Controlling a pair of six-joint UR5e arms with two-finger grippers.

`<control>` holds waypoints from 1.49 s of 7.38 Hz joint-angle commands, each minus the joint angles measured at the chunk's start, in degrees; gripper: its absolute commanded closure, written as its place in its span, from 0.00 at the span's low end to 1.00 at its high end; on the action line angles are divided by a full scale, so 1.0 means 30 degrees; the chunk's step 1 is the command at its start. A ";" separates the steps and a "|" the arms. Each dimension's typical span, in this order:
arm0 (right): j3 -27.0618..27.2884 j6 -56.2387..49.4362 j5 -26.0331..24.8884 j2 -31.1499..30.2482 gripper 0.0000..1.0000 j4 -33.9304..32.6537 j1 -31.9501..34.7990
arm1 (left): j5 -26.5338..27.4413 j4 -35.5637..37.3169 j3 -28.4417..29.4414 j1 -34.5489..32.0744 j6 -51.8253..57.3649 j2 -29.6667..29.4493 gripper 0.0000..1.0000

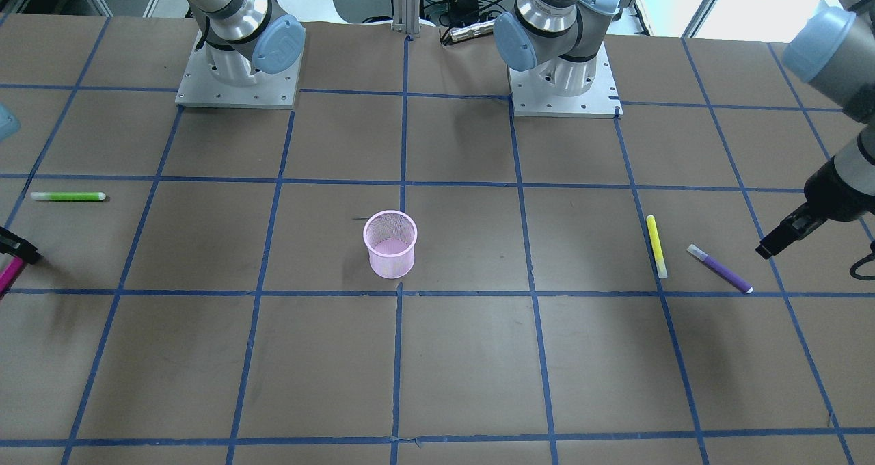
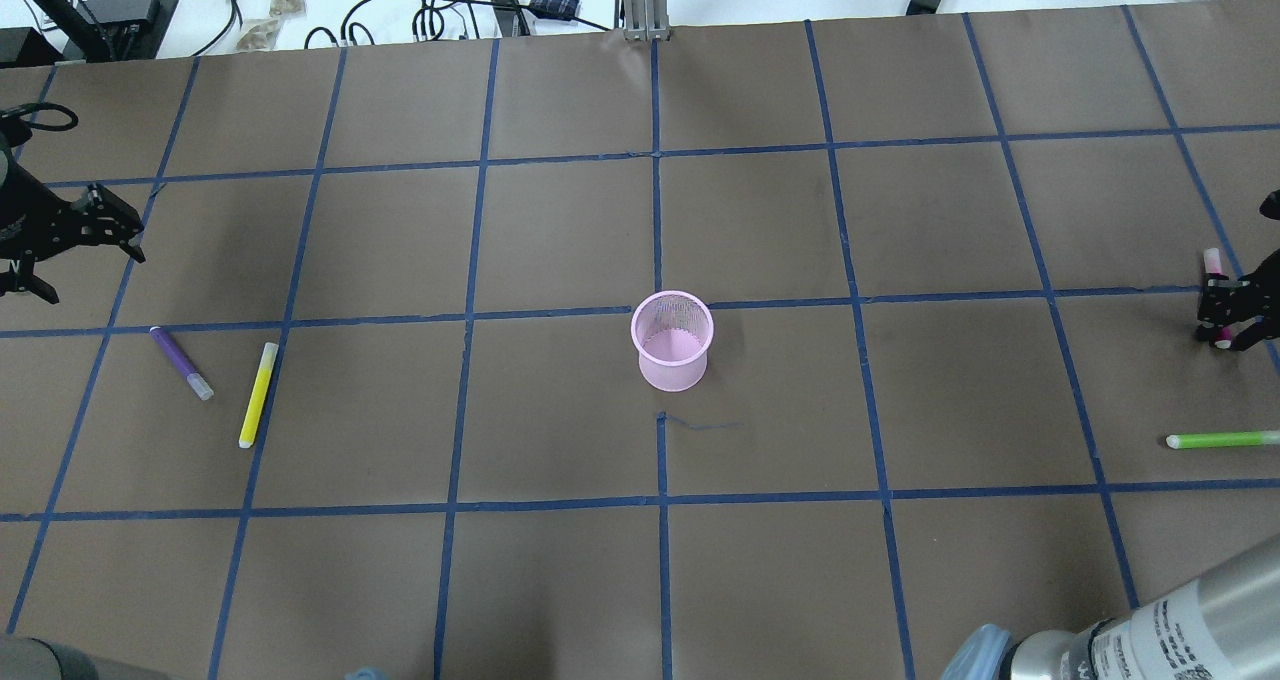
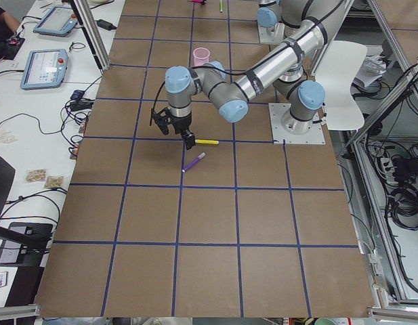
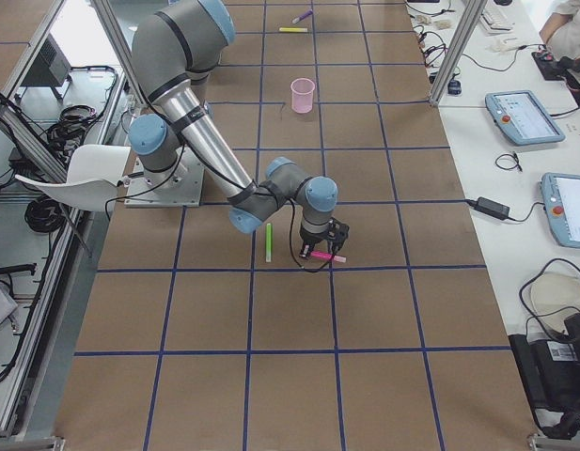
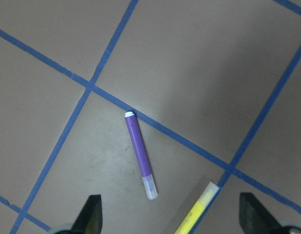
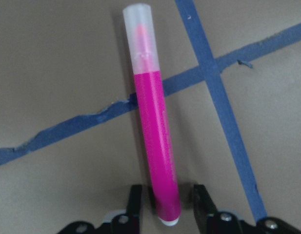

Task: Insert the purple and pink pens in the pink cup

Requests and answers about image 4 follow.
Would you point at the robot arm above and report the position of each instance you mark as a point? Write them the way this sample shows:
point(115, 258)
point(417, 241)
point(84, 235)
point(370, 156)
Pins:
point(173, 52)

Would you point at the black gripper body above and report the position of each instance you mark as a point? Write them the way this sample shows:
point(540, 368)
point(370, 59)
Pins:
point(312, 239)

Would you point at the pink mesh cup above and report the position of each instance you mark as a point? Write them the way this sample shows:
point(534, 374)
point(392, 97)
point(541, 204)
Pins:
point(302, 92)

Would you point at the person in white shirt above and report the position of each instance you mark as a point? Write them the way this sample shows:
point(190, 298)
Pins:
point(561, 35)

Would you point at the green pen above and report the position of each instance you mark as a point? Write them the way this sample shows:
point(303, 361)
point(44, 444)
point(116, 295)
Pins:
point(268, 242)

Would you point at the purple pen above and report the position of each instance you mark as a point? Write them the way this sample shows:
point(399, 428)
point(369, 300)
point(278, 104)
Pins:
point(302, 17)

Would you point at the white plastic sheet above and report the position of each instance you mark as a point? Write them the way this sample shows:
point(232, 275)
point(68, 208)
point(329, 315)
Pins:
point(92, 179)

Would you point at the blue teach pendant near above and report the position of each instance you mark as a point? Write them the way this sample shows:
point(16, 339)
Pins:
point(561, 197)

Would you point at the pink pen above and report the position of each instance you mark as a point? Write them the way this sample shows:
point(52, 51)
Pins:
point(328, 257)

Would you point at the black power brick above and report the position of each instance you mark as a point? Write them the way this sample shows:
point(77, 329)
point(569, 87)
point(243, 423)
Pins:
point(491, 208)

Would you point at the blue teach pendant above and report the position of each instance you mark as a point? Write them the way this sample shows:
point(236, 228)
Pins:
point(561, 197)
point(521, 117)

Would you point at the aluminium frame post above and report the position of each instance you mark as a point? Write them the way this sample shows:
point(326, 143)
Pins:
point(464, 30)

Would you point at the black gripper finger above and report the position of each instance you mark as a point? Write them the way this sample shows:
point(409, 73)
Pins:
point(307, 248)
point(336, 244)

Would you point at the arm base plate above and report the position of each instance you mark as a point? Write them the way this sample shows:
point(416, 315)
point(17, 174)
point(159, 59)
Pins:
point(180, 185)

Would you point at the blue teach pendant far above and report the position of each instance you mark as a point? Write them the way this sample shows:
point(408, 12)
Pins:
point(521, 117)

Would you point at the yellow pen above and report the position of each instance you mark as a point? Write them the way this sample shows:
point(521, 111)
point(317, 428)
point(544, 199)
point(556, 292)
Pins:
point(293, 29)

